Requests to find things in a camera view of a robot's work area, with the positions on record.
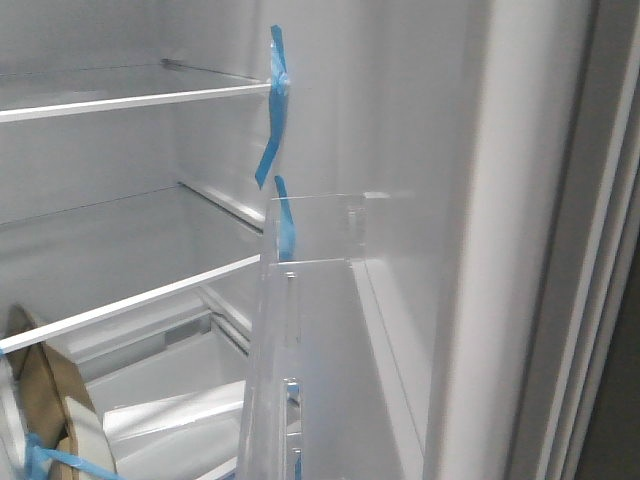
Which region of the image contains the clear plastic door bin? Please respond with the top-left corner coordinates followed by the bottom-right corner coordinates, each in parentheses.
top-left (237, 194), bottom-right (423, 479)

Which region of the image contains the clear crisper drawer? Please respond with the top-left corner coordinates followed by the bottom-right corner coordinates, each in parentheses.
top-left (74, 317), bottom-right (247, 479)

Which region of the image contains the blue tape strip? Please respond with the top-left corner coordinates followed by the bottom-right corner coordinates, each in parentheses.
top-left (274, 175), bottom-right (296, 261)
top-left (254, 24), bottom-right (290, 189)

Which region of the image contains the glass fridge shelf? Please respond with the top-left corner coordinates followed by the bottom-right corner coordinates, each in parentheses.
top-left (1, 60), bottom-right (270, 123)
top-left (1, 186), bottom-right (261, 337)

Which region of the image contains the white fridge cabinet interior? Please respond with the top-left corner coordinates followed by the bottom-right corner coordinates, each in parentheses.
top-left (1, 1), bottom-right (269, 479)

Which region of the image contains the brown and white tape roll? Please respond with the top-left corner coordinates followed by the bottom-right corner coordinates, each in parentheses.
top-left (0, 303), bottom-right (119, 480)

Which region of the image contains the upper blue tape strip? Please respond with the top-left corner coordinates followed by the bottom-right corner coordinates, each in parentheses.
top-left (254, 24), bottom-right (290, 189)

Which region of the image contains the lower glass fridge shelf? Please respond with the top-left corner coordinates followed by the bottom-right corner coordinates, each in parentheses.
top-left (1, 186), bottom-right (261, 337)

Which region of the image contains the white fridge door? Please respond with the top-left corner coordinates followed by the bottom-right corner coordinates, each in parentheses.
top-left (265, 1), bottom-right (639, 479)

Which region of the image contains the lower blue tape strip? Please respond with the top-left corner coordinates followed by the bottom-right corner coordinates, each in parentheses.
top-left (274, 175), bottom-right (296, 261)

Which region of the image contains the upper glass fridge shelf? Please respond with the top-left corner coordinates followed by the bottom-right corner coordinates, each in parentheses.
top-left (1, 60), bottom-right (270, 123)

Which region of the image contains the blue tape on roll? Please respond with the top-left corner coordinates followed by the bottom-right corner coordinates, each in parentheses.
top-left (24, 433), bottom-right (124, 480)

